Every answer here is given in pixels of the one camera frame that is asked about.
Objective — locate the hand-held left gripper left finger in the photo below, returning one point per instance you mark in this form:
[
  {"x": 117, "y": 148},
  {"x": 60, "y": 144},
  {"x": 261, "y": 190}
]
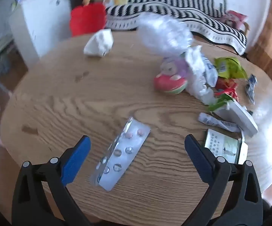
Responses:
[{"x": 75, "y": 157}]

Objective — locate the pink and purple plush toy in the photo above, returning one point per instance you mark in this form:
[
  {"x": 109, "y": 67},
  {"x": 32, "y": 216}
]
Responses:
[{"x": 171, "y": 75}]

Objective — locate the silver pill blister pack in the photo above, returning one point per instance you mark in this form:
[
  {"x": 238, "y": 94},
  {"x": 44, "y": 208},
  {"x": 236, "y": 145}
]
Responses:
[{"x": 121, "y": 153}]

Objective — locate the white flat box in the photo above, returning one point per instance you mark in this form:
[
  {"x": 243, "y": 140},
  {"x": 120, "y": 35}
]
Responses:
[{"x": 240, "y": 117}]

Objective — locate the pink cartoon cushion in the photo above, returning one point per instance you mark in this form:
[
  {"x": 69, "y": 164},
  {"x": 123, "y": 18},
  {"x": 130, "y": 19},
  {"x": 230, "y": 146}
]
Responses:
[{"x": 236, "y": 18}]

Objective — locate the white wrapper with blue print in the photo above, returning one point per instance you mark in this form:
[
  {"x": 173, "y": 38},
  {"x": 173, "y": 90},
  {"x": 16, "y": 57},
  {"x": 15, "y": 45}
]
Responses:
[{"x": 210, "y": 71}]

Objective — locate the green and white carton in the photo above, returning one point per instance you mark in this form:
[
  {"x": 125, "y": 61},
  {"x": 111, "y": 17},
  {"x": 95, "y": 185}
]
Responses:
[{"x": 223, "y": 146}]

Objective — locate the black and white striped blanket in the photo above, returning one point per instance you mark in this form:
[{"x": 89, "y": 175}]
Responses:
[{"x": 173, "y": 7}]

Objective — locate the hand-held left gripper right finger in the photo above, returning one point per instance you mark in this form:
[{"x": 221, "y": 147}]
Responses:
[{"x": 197, "y": 157}]

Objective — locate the crumpled dark foil wrapper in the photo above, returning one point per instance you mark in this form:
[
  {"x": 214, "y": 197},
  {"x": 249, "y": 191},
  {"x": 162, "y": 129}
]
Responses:
[{"x": 251, "y": 87}]

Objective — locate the red snack wrapper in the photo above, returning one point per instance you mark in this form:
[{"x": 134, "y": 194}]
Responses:
[{"x": 222, "y": 83}]

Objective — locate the red bag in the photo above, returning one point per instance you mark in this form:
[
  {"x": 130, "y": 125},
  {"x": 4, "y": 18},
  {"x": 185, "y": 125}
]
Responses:
[{"x": 87, "y": 20}]

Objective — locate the crumpled clear plastic bag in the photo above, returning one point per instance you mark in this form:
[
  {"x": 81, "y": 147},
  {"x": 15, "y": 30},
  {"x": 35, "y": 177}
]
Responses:
[{"x": 164, "y": 34}]

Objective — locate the white cabinet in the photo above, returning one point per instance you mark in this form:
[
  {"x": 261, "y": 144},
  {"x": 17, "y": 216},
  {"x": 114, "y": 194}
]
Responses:
[{"x": 44, "y": 21}]

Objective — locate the grey printed paper sheet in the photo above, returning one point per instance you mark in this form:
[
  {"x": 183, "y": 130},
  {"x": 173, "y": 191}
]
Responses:
[{"x": 217, "y": 122}]

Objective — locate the white tissue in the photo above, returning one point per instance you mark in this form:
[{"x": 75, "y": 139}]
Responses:
[{"x": 196, "y": 75}]

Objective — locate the crumpled white paper ball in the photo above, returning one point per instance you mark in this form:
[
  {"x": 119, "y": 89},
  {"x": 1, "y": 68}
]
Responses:
[{"x": 99, "y": 42}]

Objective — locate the green snack packet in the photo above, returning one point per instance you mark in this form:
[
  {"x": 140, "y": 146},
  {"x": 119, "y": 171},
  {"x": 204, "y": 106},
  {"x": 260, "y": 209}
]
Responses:
[{"x": 230, "y": 68}]

